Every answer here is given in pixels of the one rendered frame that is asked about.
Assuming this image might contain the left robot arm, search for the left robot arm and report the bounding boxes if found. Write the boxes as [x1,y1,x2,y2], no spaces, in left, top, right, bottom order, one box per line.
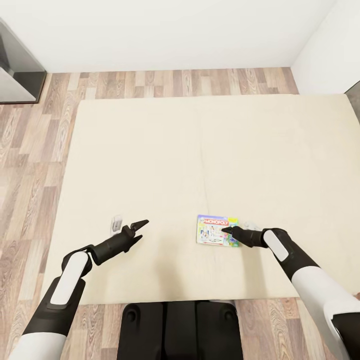
[7,214,150,360]

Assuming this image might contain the board game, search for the board game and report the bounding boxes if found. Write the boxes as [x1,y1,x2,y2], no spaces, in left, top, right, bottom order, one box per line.
[196,214,239,248]

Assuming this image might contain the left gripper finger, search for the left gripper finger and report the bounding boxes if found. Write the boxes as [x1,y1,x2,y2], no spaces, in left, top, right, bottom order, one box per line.
[130,219,150,235]
[131,235,143,247]

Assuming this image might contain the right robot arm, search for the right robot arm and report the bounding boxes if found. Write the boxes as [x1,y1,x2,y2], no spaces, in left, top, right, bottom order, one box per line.
[222,220,360,360]

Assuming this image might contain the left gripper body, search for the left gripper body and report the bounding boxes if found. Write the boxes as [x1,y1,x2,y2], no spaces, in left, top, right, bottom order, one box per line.
[105,225,135,258]

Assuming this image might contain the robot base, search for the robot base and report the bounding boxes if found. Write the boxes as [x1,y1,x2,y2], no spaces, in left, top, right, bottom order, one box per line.
[116,299,244,360]

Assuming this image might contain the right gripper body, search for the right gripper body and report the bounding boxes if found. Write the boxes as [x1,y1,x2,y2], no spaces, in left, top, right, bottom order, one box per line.
[232,226,260,248]

